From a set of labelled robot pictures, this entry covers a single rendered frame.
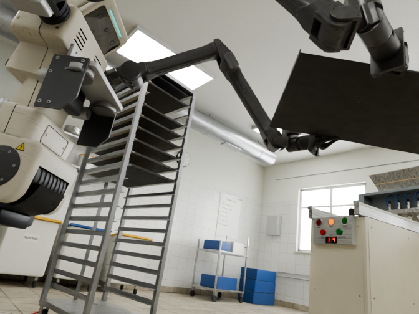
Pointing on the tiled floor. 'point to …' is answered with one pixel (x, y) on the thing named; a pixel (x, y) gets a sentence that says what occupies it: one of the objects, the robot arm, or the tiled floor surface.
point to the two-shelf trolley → (217, 271)
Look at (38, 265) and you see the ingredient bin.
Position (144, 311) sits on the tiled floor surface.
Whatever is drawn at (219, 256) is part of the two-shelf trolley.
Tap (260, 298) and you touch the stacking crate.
